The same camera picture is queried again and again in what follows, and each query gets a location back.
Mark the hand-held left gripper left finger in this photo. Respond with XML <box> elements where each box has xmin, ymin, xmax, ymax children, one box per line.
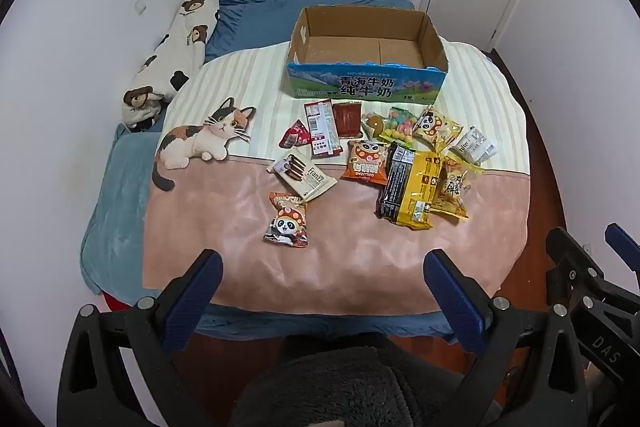
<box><xmin>56</xmin><ymin>249</ymin><xmax>224</xmax><ymax>427</ymax></box>

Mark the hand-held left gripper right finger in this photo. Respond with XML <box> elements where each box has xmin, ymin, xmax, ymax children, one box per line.
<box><xmin>423</xmin><ymin>249</ymin><xmax>587</xmax><ymax>427</ymax></box>

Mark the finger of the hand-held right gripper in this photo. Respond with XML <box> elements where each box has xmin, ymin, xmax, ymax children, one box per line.
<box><xmin>604</xmin><ymin>223</ymin><xmax>640</xmax><ymax>273</ymax></box>
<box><xmin>545</xmin><ymin>227</ymin><xmax>618</xmax><ymax>310</ymax></box>

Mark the yellow cracker packet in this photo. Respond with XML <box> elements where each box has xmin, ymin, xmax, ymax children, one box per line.
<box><xmin>430</xmin><ymin>154</ymin><xmax>486</xmax><ymax>221</ymax></box>

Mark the orange mushroom panda packet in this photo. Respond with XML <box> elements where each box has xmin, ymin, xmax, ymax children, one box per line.
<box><xmin>263</xmin><ymin>191</ymin><xmax>309</xmax><ymax>249</ymax></box>

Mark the black and yellow snack pack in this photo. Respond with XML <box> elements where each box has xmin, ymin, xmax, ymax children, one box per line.
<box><xmin>375</xmin><ymin>142</ymin><xmax>446</xmax><ymax>230</ymax></box>

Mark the white snack packet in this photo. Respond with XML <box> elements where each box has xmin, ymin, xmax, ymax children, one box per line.
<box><xmin>450</xmin><ymin>126</ymin><xmax>497</xmax><ymax>165</ymax></box>

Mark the white chocolate wafer packet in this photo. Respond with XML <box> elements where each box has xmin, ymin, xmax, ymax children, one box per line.
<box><xmin>266</xmin><ymin>152</ymin><xmax>336</xmax><ymax>202</ymax></box>

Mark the orange panda snack packet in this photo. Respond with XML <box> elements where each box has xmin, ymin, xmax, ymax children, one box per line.
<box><xmin>341</xmin><ymin>139</ymin><xmax>391</xmax><ymax>186</ymax></box>

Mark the yellow panda snack packet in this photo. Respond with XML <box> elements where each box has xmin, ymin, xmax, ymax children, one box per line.
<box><xmin>412</xmin><ymin>104</ymin><xmax>465</xmax><ymax>152</ymax></box>

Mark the colourful candy bag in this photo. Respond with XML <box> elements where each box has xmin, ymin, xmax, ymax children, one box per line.
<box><xmin>378</xmin><ymin>105</ymin><xmax>417</xmax><ymax>144</ymax></box>

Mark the red triangular snack packet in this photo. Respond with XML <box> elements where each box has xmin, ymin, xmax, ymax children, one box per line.
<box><xmin>281</xmin><ymin>119</ymin><xmax>312</xmax><ymax>148</ymax></box>

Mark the clear packet with orange egg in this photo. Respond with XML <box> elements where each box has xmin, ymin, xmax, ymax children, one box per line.
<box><xmin>361</xmin><ymin>111</ymin><xmax>386</xmax><ymax>140</ymax></box>

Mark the dark red snack packet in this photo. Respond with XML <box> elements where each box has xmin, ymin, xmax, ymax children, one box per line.
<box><xmin>331</xmin><ymin>102</ymin><xmax>362</xmax><ymax>138</ymax></box>

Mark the red and white sachet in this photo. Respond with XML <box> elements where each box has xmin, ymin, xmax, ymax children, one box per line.
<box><xmin>303</xmin><ymin>99</ymin><xmax>342</xmax><ymax>158</ymax></box>

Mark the blue printed cardboard box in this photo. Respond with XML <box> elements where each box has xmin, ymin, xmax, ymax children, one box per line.
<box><xmin>286</xmin><ymin>5</ymin><xmax>449</xmax><ymax>104</ymax></box>

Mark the red cloth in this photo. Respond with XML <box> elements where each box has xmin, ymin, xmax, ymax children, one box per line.
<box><xmin>102</xmin><ymin>292</ymin><xmax>137</xmax><ymax>314</ymax></box>

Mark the cat printed blanket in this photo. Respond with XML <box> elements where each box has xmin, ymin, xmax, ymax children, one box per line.
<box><xmin>141</xmin><ymin>41</ymin><xmax>531</xmax><ymax>315</ymax></box>

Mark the bear print bolster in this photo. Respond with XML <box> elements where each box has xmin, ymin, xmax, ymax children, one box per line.
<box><xmin>121</xmin><ymin>0</ymin><xmax>222</xmax><ymax>130</ymax></box>

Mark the blue bed sheet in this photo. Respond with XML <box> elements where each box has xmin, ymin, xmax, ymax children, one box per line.
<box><xmin>80</xmin><ymin>0</ymin><xmax>456</xmax><ymax>343</ymax></box>

